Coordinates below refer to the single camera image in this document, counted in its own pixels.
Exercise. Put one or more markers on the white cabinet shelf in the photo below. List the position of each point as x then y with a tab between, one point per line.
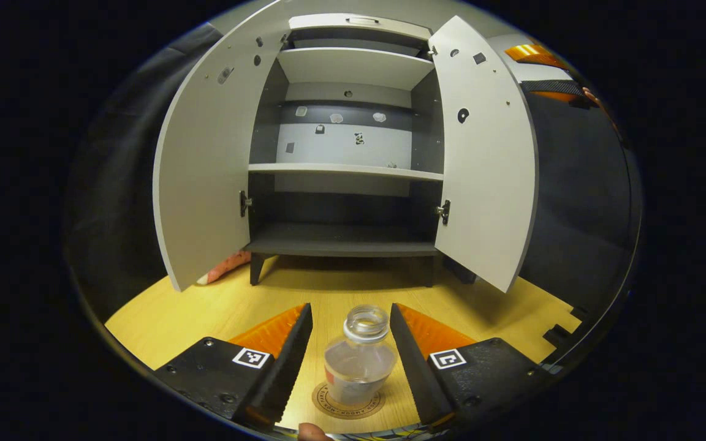
341	169
353	64

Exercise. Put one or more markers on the black backdrop cloth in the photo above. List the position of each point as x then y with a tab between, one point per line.
120	184
580	202

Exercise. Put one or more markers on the clear plastic bottle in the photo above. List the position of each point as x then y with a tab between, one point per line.
359	367

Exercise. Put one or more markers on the white cabinet drawer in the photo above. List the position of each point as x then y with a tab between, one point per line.
322	22

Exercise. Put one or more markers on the white cabinet door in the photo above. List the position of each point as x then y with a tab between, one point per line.
206	171
488	171

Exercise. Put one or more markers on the grey and white cabinet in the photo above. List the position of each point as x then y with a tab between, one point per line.
341	242

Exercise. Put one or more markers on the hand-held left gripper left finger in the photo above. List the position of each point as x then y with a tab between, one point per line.
292	367

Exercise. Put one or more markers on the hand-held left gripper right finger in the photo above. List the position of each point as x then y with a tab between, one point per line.
414	373

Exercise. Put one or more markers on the round brown coaster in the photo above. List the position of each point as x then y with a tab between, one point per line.
347	411

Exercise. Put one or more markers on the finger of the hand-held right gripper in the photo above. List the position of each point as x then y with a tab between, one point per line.
549	86
534	54

